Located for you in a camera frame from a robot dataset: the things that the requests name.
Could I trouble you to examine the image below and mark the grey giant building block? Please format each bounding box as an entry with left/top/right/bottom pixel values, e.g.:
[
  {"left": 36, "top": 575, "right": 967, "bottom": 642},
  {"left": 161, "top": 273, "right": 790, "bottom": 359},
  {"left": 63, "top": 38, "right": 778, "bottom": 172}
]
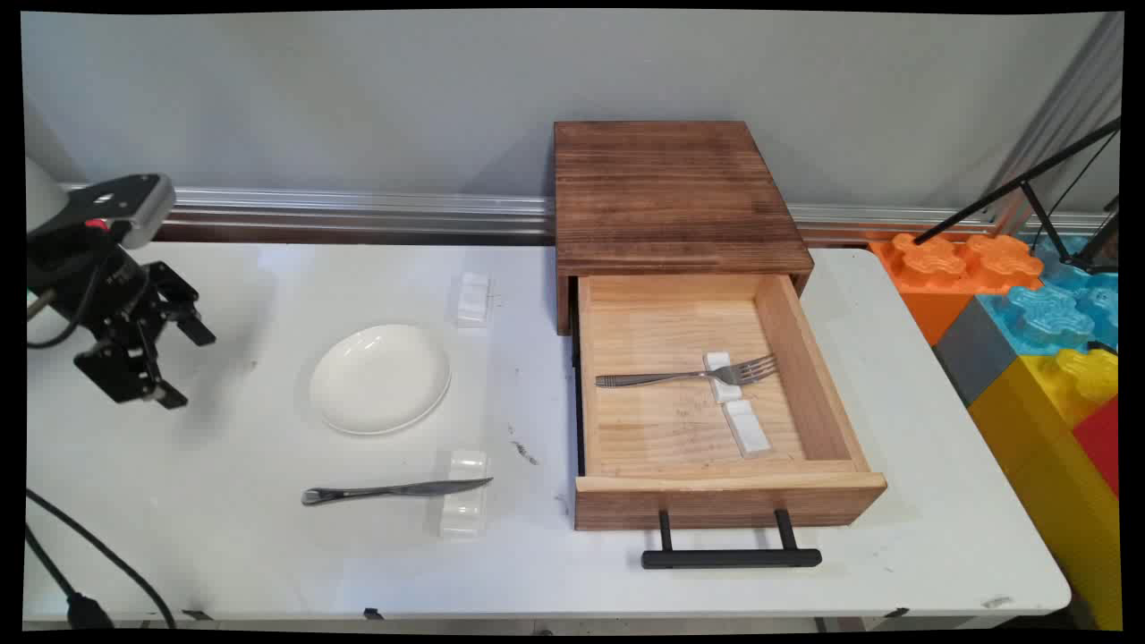
[{"left": 932, "top": 295, "right": 1021, "bottom": 408}]

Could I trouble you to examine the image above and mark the aluminium wall rail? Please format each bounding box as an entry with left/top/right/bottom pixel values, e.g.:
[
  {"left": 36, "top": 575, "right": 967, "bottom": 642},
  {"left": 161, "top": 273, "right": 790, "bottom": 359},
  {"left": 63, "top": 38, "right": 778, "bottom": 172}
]
[{"left": 63, "top": 185, "right": 1110, "bottom": 239}]

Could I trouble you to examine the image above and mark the blue giant building block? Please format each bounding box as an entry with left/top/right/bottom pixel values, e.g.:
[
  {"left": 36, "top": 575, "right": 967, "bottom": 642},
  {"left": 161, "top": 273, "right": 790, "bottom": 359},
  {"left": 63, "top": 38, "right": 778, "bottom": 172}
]
[{"left": 975, "top": 234, "right": 1120, "bottom": 359}]

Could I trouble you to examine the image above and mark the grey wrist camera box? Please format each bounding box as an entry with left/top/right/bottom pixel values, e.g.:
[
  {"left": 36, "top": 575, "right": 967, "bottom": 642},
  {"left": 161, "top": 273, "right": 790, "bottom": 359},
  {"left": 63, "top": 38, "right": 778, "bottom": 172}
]
[{"left": 27, "top": 173, "right": 177, "bottom": 251}]

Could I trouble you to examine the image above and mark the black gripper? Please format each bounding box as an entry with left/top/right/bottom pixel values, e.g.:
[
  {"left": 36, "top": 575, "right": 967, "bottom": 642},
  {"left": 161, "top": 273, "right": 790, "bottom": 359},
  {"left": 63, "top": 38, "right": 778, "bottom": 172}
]
[{"left": 27, "top": 234, "right": 217, "bottom": 411}]

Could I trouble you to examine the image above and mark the translucent white cutlery rest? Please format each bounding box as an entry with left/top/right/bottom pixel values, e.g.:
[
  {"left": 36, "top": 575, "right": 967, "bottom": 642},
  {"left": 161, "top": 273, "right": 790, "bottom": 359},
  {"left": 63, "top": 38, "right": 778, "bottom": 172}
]
[{"left": 437, "top": 449, "right": 490, "bottom": 539}]

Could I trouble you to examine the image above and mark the red giant building block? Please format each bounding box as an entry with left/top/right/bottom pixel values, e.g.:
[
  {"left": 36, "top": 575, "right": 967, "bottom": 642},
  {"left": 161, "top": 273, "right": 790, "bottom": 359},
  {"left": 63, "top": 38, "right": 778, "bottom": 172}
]
[{"left": 1072, "top": 394, "right": 1121, "bottom": 498}]

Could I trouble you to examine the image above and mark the white round plate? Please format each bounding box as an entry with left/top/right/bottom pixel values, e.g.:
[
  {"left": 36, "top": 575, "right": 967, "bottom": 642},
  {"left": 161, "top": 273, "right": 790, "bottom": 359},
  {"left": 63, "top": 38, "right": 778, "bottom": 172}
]
[{"left": 309, "top": 324, "right": 453, "bottom": 436}]

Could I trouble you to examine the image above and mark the orange giant building block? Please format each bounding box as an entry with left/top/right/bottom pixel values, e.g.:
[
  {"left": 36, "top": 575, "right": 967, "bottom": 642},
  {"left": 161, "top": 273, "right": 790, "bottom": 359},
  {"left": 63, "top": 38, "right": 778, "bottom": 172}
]
[{"left": 869, "top": 233, "right": 1045, "bottom": 346}]

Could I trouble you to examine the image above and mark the light wooden drawer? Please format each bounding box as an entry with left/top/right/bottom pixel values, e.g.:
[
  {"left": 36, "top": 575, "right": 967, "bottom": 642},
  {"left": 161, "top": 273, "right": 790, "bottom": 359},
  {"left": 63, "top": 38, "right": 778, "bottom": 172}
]
[{"left": 572, "top": 273, "right": 888, "bottom": 532}]

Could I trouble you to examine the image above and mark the silver fork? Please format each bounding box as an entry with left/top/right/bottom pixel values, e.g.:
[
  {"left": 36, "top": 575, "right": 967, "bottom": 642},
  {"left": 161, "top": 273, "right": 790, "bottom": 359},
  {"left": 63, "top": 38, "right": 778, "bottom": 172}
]
[{"left": 595, "top": 354, "right": 779, "bottom": 390}]

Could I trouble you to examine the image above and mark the silver table knife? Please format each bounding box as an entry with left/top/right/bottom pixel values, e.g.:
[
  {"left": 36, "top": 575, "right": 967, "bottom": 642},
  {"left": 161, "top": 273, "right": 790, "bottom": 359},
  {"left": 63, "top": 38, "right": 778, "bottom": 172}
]
[{"left": 301, "top": 477, "right": 495, "bottom": 507}]

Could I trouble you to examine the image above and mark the black tripod stand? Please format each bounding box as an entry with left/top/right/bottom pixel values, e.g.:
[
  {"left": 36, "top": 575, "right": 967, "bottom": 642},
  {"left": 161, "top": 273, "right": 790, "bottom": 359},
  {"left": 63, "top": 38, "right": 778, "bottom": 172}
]
[{"left": 912, "top": 116, "right": 1122, "bottom": 275}]

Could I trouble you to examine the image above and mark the dark wooden drawer cabinet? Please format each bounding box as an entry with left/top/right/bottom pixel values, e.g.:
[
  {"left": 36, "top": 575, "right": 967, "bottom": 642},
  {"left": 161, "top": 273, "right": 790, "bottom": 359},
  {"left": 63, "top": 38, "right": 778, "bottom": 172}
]
[{"left": 553, "top": 121, "right": 815, "bottom": 336}]

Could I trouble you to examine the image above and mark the black drawer handle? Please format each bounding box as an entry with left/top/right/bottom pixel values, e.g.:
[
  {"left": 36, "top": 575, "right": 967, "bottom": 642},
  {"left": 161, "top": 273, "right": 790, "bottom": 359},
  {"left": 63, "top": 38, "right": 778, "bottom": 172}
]
[{"left": 640, "top": 508, "right": 823, "bottom": 571}]

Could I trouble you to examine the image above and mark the thin black cable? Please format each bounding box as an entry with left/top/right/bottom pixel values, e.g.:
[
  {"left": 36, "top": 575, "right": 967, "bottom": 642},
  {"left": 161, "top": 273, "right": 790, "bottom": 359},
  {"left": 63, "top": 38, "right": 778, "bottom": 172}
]
[{"left": 25, "top": 487, "right": 177, "bottom": 629}]

